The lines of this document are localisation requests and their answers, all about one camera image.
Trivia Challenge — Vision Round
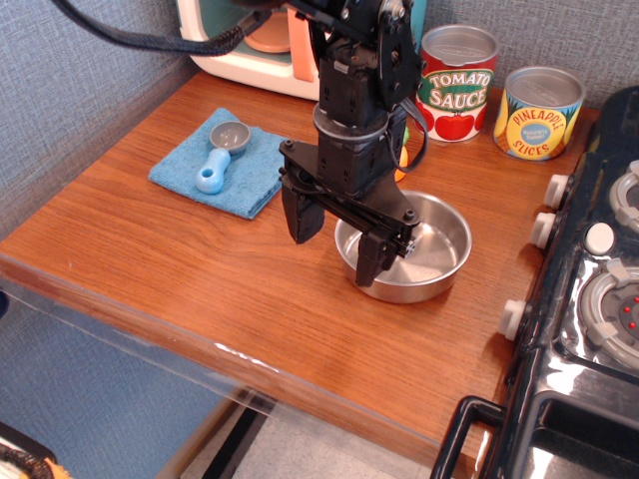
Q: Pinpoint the white stove knob top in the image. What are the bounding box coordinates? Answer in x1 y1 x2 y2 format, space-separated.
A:
544 175 570 210

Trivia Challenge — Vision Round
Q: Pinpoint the white stove knob bottom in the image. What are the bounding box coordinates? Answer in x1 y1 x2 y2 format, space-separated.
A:
498 299 526 341

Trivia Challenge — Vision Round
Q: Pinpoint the toy microwave teal and cream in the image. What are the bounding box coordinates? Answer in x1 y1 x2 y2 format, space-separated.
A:
177 0 429 102

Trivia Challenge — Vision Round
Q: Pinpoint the white stove knob middle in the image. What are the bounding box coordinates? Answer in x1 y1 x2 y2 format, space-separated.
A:
529 213 556 249

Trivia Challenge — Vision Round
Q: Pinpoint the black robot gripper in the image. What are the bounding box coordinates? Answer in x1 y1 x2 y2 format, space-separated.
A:
280 107 420 287

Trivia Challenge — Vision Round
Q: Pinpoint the tomato sauce can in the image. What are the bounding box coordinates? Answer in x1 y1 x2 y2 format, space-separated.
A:
415 24 500 143

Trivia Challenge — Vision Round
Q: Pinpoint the stainless steel pot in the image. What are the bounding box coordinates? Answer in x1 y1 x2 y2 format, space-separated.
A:
360 190 472 304

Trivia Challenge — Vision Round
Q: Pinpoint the white stove knob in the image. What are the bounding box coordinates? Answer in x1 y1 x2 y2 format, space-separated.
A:
498 299 526 341
529 213 556 249
544 175 570 210

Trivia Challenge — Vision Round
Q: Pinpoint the blue folded cloth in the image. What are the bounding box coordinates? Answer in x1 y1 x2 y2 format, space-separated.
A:
149 109 285 220

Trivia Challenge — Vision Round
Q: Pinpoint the black toy stove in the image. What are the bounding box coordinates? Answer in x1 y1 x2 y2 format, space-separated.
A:
431 87 638 478

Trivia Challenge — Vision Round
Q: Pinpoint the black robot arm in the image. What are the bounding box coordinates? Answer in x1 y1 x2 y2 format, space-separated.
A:
280 1 425 287

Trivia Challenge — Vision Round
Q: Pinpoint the black braided cable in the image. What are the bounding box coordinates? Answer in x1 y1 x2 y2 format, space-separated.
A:
49 0 271 57

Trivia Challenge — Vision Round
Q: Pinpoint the orange plush object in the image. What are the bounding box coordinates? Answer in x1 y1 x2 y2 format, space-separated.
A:
1 439 71 479

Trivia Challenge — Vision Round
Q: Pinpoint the pineapple slices can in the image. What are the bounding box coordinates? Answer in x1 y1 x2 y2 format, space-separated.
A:
493 66 586 162

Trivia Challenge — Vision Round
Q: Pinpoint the toy carrot orange green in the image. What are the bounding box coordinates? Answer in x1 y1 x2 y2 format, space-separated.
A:
394 127 409 183

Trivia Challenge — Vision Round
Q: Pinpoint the blue and grey toy spoon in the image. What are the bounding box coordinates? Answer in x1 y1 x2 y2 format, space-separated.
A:
195 121 252 195

